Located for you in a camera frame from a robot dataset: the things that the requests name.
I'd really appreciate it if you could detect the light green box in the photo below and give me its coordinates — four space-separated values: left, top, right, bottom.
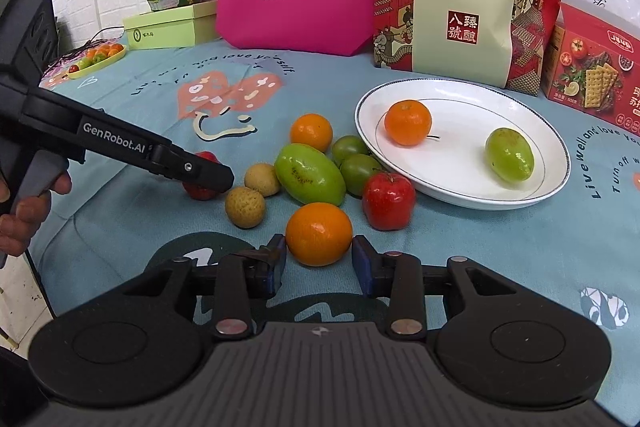
122 1 218 50

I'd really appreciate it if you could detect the person's left hand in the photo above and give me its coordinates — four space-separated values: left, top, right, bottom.
0 172 72 257

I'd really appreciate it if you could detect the blue printed tablecloth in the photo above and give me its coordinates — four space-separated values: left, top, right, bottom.
30 41 639 425

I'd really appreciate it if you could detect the red cracker box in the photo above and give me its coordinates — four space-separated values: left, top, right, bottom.
541 3 639 134

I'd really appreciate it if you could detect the orange tangerine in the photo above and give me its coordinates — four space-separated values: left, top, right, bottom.
290 114 333 153
384 100 433 146
285 202 352 268

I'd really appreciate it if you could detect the white oval plate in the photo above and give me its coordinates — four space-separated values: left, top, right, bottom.
355 77 570 210

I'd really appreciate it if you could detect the brown longan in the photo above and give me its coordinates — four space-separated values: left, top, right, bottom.
224 186 266 229
244 162 281 197

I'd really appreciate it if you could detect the green mango in plate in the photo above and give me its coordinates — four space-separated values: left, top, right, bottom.
485 128 535 183

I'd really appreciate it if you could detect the green round fruit front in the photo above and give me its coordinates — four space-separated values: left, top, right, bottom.
340 153 383 197

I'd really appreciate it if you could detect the small red apple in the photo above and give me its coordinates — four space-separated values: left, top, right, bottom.
182 150 219 200

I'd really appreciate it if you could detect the large green mango fruit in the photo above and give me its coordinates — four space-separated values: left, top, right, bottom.
273 143 346 206

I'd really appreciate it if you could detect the yellow tray of fruits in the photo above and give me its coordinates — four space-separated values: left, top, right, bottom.
66 42 128 79

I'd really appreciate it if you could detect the green round fruit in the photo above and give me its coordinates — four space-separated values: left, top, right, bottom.
331 135 370 167
340 153 383 197

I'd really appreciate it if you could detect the brown longan front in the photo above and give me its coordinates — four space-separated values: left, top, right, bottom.
224 186 266 229

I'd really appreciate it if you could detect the orange tangerine in plate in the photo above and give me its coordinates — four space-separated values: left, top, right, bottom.
384 100 433 146

